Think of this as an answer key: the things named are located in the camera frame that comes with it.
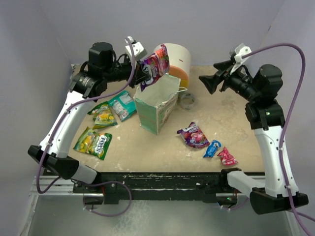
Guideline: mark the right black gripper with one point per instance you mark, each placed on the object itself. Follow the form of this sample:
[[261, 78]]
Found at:
[[211, 81]]

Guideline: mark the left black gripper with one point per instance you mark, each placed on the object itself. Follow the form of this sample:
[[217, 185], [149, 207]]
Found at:
[[139, 74]]

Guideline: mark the purple Foxs candy bag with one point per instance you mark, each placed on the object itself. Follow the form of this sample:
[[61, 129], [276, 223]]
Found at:
[[155, 66]]

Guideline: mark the green Fresh paper bag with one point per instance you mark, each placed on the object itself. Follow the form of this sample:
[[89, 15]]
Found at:
[[156, 102]]

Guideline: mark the green yellow candy bag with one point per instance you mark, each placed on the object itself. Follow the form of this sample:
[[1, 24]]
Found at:
[[102, 116]]

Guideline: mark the purple berry candy bag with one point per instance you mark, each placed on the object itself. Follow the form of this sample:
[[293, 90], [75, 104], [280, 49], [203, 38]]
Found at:
[[193, 136]]

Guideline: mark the small blue snack packet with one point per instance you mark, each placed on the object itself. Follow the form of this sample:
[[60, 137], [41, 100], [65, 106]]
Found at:
[[212, 149]]

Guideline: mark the small red snack packet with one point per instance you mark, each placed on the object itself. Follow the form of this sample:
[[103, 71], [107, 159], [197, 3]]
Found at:
[[226, 158]]

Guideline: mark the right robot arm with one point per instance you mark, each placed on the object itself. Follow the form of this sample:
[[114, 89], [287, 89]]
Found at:
[[279, 192]]

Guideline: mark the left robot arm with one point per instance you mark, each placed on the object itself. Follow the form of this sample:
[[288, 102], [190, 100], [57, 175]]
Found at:
[[85, 90]]

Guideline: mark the large green Foxs bag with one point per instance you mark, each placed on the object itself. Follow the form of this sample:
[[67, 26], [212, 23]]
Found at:
[[93, 143]]

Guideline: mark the teal snack packet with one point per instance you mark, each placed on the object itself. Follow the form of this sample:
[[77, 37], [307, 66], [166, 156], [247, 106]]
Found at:
[[123, 105]]

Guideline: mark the clear tape roll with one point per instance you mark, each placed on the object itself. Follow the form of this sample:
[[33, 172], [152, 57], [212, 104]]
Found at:
[[187, 101]]

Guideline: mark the pastel mini drawer cabinet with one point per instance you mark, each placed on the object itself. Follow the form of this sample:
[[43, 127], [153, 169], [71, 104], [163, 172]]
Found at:
[[179, 67]]

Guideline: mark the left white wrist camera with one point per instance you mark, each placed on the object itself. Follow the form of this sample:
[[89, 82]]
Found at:
[[138, 49]]

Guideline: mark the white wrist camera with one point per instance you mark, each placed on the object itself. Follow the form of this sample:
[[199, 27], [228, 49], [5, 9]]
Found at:
[[236, 56], [138, 49]]

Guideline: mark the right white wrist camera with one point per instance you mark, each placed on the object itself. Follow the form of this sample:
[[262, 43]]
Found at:
[[236, 56]]

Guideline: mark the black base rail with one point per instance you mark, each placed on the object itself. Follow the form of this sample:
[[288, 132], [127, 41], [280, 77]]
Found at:
[[111, 187]]

